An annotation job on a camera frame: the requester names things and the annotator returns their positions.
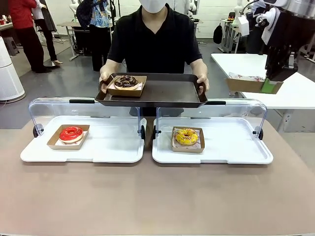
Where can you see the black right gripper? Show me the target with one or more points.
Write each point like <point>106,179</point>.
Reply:
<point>288,32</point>

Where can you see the paper liner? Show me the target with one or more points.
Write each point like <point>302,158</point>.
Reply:
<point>85,137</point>
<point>140,86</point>
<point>199,133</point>
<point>246,77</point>

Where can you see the cardboard tray of purple donut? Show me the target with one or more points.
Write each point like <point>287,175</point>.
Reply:
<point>243,86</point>

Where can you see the black serving tray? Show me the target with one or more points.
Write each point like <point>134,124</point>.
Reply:
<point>167,93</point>

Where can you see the chocolate sprinkled donut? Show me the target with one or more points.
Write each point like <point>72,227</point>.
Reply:
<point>123,93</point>
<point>131,84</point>

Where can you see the person's left forearm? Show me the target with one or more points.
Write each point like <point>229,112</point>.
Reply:
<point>199,67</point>

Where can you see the person's right forearm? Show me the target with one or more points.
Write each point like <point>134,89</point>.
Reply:
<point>109,66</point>

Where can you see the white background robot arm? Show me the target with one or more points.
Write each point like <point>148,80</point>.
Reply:
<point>192,5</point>
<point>237,8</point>

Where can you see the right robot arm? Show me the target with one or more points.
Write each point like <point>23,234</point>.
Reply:
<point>295,7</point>

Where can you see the paper liner under yellow donut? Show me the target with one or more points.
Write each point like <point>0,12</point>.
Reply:
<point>199,133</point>

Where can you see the yellow sprinkled donut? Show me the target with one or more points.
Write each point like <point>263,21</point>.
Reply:
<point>187,149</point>
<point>182,140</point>

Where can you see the person in black polo shirt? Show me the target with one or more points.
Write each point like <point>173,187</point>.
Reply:
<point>157,49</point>

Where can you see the paper liner under red donut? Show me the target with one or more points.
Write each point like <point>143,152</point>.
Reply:
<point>85,137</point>

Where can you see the red glazed donut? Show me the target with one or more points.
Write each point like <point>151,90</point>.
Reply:
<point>53,145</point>
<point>65,137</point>

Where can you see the person's left hand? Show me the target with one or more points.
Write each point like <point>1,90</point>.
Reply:
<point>205,82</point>

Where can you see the person's right hand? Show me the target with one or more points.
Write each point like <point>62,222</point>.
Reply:
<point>104,81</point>

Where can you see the large white table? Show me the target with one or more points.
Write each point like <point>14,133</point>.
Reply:
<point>295,98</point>

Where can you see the white background desk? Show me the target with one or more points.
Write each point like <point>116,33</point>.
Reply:
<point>231,29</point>

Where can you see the clear display lid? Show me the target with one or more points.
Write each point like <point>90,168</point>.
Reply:
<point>49,108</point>
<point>233,110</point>

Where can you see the black backpack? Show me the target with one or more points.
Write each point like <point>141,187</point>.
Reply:
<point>217,33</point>

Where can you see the white display tray base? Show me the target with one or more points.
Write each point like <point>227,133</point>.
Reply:
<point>233,147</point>
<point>110,147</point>

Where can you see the white face mask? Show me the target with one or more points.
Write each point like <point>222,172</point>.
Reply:
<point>153,6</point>

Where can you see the bystander in blue patterned shirt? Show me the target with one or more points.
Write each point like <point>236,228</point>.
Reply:
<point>98,17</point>

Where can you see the wooden desk with white legs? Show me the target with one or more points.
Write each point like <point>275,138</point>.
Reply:
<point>69,24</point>

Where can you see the bystander in white top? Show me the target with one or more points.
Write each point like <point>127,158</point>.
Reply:
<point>48,24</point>

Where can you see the bystander in red top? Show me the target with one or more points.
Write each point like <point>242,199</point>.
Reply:
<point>24,19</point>

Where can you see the grey plastic stool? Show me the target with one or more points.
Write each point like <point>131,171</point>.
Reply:
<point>11,44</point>

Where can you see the background table with cups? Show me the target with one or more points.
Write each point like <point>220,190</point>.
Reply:
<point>5,25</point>

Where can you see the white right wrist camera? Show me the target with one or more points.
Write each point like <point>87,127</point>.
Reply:
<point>243,25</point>

